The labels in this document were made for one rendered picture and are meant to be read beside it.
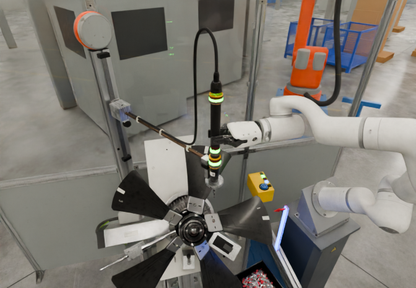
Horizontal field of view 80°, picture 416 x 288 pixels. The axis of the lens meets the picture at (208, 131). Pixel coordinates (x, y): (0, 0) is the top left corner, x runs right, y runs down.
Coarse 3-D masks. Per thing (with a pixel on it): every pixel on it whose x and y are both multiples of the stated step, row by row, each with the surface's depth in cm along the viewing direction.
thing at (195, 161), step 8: (184, 152) 116; (200, 152) 112; (208, 152) 110; (224, 152) 108; (192, 160) 113; (200, 160) 111; (224, 160) 107; (192, 168) 112; (200, 168) 110; (192, 176) 112; (200, 176) 109; (192, 184) 111; (200, 184) 108; (192, 192) 110; (200, 192) 107; (208, 192) 105
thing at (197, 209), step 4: (192, 200) 110; (196, 200) 108; (200, 200) 107; (188, 204) 111; (192, 204) 109; (196, 204) 108; (200, 204) 106; (188, 208) 110; (192, 208) 109; (196, 208) 107; (200, 208) 106; (196, 212) 107; (200, 212) 105
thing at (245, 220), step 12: (240, 204) 116; (252, 204) 117; (228, 216) 111; (240, 216) 111; (252, 216) 112; (228, 228) 106; (240, 228) 107; (252, 228) 108; (264, 228) 110; (264, 240) 106
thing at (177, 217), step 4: (168, 212) 104; (172, 212) 103; (168, 216) 106; (172, 216) 105; (176, 216) 104; (180, 216) 103; (168, 220) 108; (172, 220) 107; (176, 220) 106; (172, 224) 108
